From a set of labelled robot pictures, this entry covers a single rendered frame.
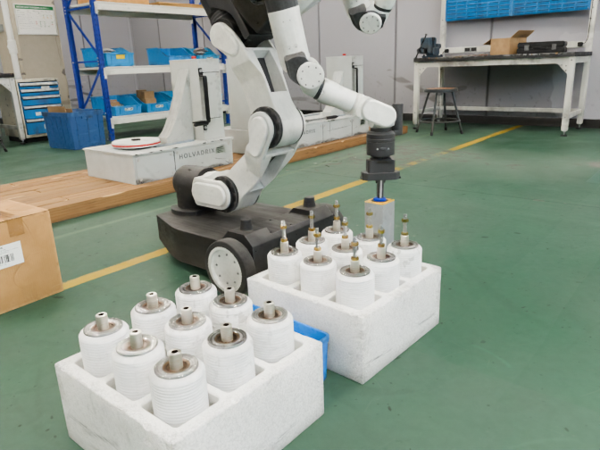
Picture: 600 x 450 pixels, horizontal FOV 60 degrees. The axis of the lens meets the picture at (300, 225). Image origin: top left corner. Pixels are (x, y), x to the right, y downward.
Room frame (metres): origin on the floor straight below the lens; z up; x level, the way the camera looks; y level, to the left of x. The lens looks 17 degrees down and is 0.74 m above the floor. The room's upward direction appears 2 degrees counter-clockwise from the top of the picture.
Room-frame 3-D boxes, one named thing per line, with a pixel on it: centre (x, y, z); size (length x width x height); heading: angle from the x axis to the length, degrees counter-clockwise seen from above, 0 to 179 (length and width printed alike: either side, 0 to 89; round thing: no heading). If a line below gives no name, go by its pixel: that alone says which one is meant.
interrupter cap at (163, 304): (1.03, 0.33, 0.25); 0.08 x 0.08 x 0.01
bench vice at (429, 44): (5.79, -1.44, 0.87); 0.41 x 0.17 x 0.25; 140
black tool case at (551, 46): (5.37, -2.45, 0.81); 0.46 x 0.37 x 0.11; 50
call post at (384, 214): (1.61, -0.26, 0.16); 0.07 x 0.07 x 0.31; 48
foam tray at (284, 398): (0.95, 0.24, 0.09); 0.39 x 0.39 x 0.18; 50
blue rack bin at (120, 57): (6.23, 2.11, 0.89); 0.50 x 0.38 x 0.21; 52
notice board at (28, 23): (6.88, 3.15, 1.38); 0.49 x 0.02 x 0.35; 140
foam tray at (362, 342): (1.35, -0.12, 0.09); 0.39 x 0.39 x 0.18; 48
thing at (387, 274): (1.27, -0.21, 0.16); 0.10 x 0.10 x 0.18
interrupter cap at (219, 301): (1.04, 0.16, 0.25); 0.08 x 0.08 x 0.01
